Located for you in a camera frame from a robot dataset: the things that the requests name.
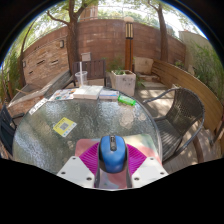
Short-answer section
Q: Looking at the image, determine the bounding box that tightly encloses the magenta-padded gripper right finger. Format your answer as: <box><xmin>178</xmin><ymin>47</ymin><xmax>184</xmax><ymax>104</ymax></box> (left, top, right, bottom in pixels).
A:
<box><xmin>125</xmin><ymin>143</ymin><xmax>169</xmax><ymax>188</ymax></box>

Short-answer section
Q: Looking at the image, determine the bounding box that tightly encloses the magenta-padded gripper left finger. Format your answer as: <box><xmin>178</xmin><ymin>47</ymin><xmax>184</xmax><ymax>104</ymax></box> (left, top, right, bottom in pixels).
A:
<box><xmin>56</xmin><ymin>142</ymin><xmax>101</xmax><ymax>189</ymax></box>

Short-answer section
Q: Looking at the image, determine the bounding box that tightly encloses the blue computer mouse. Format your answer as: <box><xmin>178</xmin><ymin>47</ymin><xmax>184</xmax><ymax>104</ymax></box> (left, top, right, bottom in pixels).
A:
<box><xmin>98</xmin><ymin>134</ymin><xmax>128</xmax><ymax>174</ymax></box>

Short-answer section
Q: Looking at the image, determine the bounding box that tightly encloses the yellow square card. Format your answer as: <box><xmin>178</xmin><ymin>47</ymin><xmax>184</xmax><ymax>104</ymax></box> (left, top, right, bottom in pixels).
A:
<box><xmin>52</xmin><ymin>116</ymin><xmax>78</xmax><ymax>138</ymax></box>

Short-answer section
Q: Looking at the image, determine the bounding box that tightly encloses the dark wicker armchair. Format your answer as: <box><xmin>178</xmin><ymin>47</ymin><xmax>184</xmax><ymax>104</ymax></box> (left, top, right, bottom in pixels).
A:
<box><xmin>143</xmin><ymin>87</ymin><xmax>206</xmax><ymax>164</ymax></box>

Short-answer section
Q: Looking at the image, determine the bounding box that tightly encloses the colourful printed menu sheet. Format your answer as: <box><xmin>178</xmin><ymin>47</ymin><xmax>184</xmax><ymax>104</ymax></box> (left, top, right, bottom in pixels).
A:
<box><xmin>49</xmin><ymin>88</ymin><xmax>78</xmax><ymax>102</ymax></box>

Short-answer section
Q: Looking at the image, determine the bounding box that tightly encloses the white book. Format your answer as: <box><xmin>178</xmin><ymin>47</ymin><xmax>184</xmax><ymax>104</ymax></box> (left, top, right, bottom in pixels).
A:
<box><xmin>72</xmin><ymin>85</ymin><xmax>104</xmax><ymax>101</ymax></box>

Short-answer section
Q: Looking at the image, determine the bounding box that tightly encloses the pale thin booklet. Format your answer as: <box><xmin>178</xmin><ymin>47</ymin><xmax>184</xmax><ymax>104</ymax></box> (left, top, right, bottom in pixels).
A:
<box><xmin>98</xmin><ymin>89</ymin><xmax>120</xmax><ymax>101</ymax></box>

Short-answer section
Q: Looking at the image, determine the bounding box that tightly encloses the stone brick counter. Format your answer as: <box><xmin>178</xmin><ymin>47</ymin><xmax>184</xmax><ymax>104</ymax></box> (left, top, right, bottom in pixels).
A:
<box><xmin>8</xmin><ymin>69</ymin><xmax>74</xmax><ymax>116</ymax></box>

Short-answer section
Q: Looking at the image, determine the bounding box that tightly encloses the concrete planter with plants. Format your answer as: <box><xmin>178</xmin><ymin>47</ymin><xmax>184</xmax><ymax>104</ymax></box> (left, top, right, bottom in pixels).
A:
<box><xmin>109</xmin><ymin>69</ymin><xmax>137</xmax><ymax>97</ymax></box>

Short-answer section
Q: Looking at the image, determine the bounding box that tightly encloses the clear plastic cup with straw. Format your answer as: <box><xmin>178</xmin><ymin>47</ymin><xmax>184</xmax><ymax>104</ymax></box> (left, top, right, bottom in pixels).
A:
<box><xmin>74</xmin><ymin>61</ymin><xmax>89</xmax><ymax>88</ymax></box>

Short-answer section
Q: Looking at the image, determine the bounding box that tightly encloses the curved wooden bench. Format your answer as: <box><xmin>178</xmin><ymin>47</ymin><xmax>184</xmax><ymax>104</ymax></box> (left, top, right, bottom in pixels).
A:
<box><xmin>151</xmin><ymin>59</ymin><xmax>224</xmax><ymax>134</ymax></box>

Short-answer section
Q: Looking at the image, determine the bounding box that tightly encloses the dark wooden slatted chair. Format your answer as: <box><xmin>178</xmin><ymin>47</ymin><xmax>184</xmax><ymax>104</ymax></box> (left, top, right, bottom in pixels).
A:
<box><xmin>68</xmin><ymin>59</ymin><xmax>108</xmax><ymax>88</ymax></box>

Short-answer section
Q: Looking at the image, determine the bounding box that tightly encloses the beige stone slab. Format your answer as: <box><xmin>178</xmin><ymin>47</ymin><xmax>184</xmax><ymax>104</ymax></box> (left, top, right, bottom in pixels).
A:
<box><xmin>134</xmin><ymin>56</ymin><xmax>154</xmax><ymax>75</ymax></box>

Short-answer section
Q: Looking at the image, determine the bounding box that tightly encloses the large tree trunk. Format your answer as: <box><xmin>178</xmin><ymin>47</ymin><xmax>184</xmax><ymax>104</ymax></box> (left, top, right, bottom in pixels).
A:
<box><xmin>46</xmin><ymin>0</ymin><xmax>91</xmax><ymax>73</ymax></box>

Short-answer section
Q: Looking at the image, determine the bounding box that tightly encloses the slender tree trunk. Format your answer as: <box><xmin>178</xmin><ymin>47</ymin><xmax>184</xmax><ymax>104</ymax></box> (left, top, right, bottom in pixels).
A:
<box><xmin>148</xmin><ymin>0</ymin><xmax>169</xmax><ymax>63</ymax></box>

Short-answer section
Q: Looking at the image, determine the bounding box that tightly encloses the grey wall box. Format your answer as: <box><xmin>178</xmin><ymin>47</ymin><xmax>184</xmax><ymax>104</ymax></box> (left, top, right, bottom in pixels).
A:
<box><xmin>80</xmin><ymin>51</ymin><xmax>92</xmax><ymax>62</ymax></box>

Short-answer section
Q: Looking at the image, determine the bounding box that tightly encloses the wooden lamp post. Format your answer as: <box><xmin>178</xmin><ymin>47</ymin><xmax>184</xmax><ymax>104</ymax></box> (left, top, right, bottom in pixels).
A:
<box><xmin>123</xmin><ymin>16</ymin><xmax>135</xmax><ymax>73</ymax></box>

